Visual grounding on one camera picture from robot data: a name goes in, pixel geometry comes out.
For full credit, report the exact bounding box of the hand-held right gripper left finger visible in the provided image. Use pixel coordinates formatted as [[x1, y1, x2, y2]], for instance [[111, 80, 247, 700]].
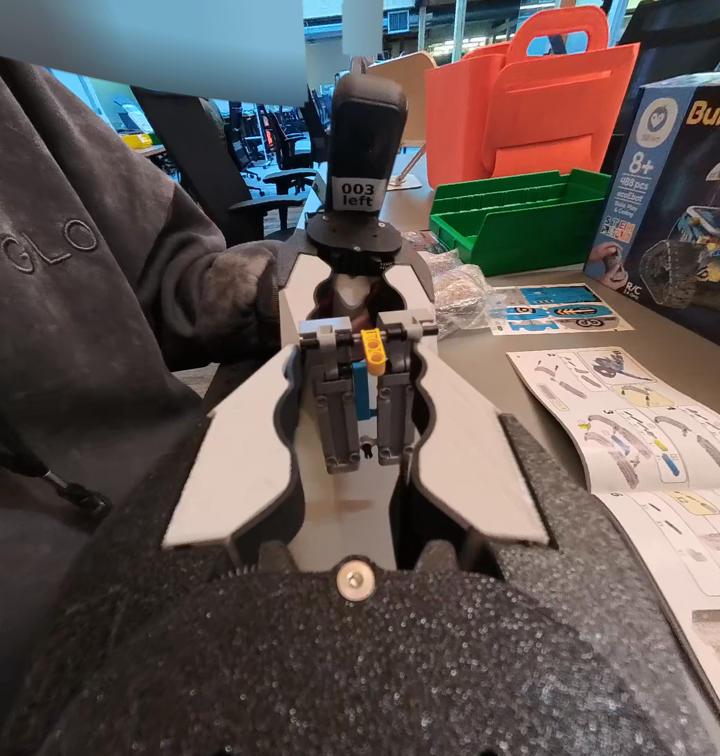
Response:
[[162, 344, 304, 550]]

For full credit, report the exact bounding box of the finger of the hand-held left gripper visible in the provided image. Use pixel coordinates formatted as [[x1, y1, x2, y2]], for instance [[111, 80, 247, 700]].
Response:
[[384, 267, 440, 352], [279, 254, 334, 358]]

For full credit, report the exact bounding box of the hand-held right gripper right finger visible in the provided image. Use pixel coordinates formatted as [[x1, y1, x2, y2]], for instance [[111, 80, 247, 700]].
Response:
[[412, 343, 551, 545]]

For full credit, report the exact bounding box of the yellow toy connector pin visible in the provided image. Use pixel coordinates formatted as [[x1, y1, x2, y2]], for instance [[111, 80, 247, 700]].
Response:
[[361, 329, 388, 376]]

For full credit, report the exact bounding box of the grey blue toy assembly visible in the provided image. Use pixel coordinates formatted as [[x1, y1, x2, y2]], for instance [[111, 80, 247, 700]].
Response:
[[298, 318, 376, 477]]

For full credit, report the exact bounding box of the person's left forearm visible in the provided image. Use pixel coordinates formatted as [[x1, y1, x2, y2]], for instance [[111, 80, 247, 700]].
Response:
[[153, 177, 285, 371]]

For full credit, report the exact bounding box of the clear bag of dark parts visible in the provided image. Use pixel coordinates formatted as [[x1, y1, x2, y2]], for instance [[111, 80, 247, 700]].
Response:
[[431, 248, 498, 341]]

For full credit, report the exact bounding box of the crumpled clear plastic bag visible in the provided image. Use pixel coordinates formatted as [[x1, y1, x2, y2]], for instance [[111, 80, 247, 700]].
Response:
[[404, 230, 451, 256]]

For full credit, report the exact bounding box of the plywood stand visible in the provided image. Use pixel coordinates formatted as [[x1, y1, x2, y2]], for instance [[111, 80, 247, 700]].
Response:
[[366, 52, 439, 191]]

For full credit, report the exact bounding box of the black office chair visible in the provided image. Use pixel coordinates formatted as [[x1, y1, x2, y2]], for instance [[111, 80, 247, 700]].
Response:
[[229, 105, 317, 236]]

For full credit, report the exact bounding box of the green storage bin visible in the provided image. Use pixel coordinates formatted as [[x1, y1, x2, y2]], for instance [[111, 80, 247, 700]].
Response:
[[429, 168, 612, 277]]

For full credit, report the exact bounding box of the blue sticker sheet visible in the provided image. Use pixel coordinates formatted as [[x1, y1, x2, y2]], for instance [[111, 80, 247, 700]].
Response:
[[489, 283, 635, 337]]

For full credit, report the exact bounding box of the orange plastic carry case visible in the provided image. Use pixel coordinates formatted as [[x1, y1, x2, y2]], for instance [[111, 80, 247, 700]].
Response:
[[425, 6, 640, 191]]

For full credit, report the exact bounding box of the open instruction booklet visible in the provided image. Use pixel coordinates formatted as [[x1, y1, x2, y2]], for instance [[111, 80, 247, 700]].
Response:
[[507, 345, 720, 728]]

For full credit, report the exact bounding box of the toy set cardboard box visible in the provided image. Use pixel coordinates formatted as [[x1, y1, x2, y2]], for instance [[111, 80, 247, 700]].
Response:
[[583, 71, 720, 355]]

